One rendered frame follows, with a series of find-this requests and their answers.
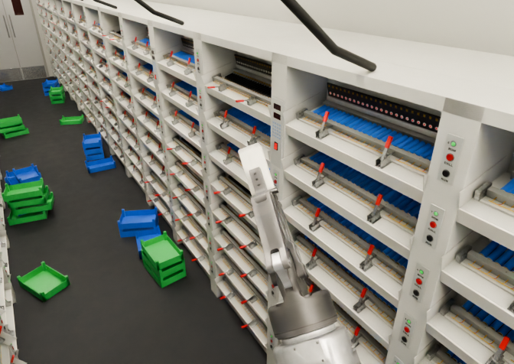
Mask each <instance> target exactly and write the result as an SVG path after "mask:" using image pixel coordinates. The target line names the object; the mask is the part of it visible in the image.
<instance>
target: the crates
mask: <svg viewBox="0 0 514 364"><path fill-rule="evenodd" d="M42 85H43V91H44V95H45V96H49V97H50V100H51V104H60V103H65V99H66V97H65V92H64V90H63V86H62V87H60V84H59V83H58V79H57V80H46V81H45V82H44V83H42ZM83 120H84V117H83V115H82V116H74V117H64V116H63V115H62V119H60V120H59V121H60V125H74V124H82V123H83ZM0 133H1V134H2V135H3V137H4V138H11V137H15V136H19V135H25V134H28V133H29V131H28V128H26V127H25V126H24V125H23V122H22V119H21V117H20V115H19V114H18V116H15V117H10V118H5V119H0ZM82 143H83V150H84V153H85V155H86V161H85V164H86V169H87V170H88V172H89V174H91V173H95V172H98V171H105V170H108V169H113V168H116V164H115V161H114V160H113V159H112V155H110V158H104V153H103V148H102V137H101V133H100V132H99V134H94V135H85V133H84V134H83V141H82ZM102 158H104V159H102ZM96 159H101V160H97V161H91V160H96ZM87 161H90V162H87ZM12 170H13V171H12V172H8V171H6V177H5V182H6V184H5V190H4V193H2V198H3V200H4V202H7V204H8V208H9V209H11V212H10V215H9V217H7V220H8V223H9V225H10V226H12V225H16V224H21V223H28V222H32V221H36V220H41V219H47V214H48V210H52V209H53V205H54V194H53V192H50V191H49V189H48V186H47V185H45V188H44V181H43V178H42V177H41V173H40V172H38V169H37V165H35V166H34V164H31V166H30V167H25V168H22V169H18V170H15V169H14V168H13V169H12ZM9 184H10V185H9ZM49 193H50V194H49ZM158 222H159V221H158V209H157V207H156V206H155V208H154V209H153V210H130V211H125V210H124V209H122V215H121V216H120V219H119V220H118V226H119V232H120V236H121V238H122V237H132V236H135V237H136V242H137V246H138V253H139V258H140V259H142V260H143V265H144V267H145V268H146V270H147V271H148V272H149V274H150V275H151V276H152V277H153V279H155V280H156V282H157V283H158V284H159V285H160V287H161V288H163V287H165V286H167V285H169V284H171V283H173V282H175V281H177V280H179V279H181V278H183V277H185V276H187V275H186V267H185V260H184V254H183V250H182V249H181V250H180V249H179V248H178V247H177V246H176V245H175V244H174V242H173V241H172V240H171V239H170V237H169V236H168V235H167V232H166V231H163V235H162V234H161V231H160V228H159V225H158ZM17 279H18V283H19V285H20V286H21V287H23V288H24V289H25V290H27V291H29V292H30V293H32V294H33V295H34V296H36V297H37V298H39V299H40V300H42V301H43V302H45V301H46V300H48V299H49V298H51V297H53V296H54V295H55V294H57V293H58V292H60V291H62V290H63V289H64V288H66V287H67V286H69V285H70V280H69V278H68V276H67V275H65V276H64V275H62V274H61V273H59V272H58V271H55V270H54V269H52V268H51V267H49V266H47V265H45V262H41V266H40V267H38V268H36V269H34V270H33V271H31V272H29V273H27V274H26V275H24V276H23V277H21V276H20V275H19V276H18V277H17Z"/></svg>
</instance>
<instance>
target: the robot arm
mask: <svg viewBox="0 0 514 364"><path fill-rule="evenodd" d="M238 152H239V156H240V159H241V162H242V166H243V169H244V171H245V175H246V179H247V182H248V185H249V189H250V192H251V195H252V197H250V202H251V204H252V208H253V212H254V215H255V221H256V224H257V227H258V231H259V236H260V239H261V243H262V248H263V252H264V256H265V264H266V271H267V272H268V273H269V274H270V277H271V280H272V283H273V286H274V287H276V286H278V288H279V291H280V292H281V295H282V297H283V301H284V302H283V303H280V304H276V305H273V306H271V307H270V308H269V309H268V315H269V319H270V321H271V325H272V329H273V332H274V335H275V338H277V339H278V340H281V341H282V344H279V345H278V346H276V347H275V348H274V349H273V355H274V358H275V363H276V364H361V362H360V360H359V357H358V354H357V351H356V348H355V347H353V343H351V340H350V336H349V334H348V331H347V330H348V328H347V327H346V326H335V323H336V322H337V318H338V316H337V312H336V310H335V307H334V305H333V301H332V298H331V296H330V292H329V291H327V290H321V291H317V292H314V293H311V294H309V293H308V291H307V285H306V281H305V278H307V277H309V274H308V272H307V268H306V265H305V264H304V263H303V262H302V260H301V256H300V253H299V251H298V247H297V246H296V245H295V243H294V239H293V236H292V234H291V230H290V228H289V225H288V222H287V220H286V217H285V214H284V211H283V209H282V204H281V202H280V201H278V196H276V193H279V192H278V188H277V187H275V185H274V183H273V180H272V176H271V174H270V171H269V169H268V165H267V162H266V159H265V156H264V153H263V150H262V146H261V145H260V144H259V143H255V144H253V145H250V146H248V147H245V148H242V149H239V150H238Z"/></svg>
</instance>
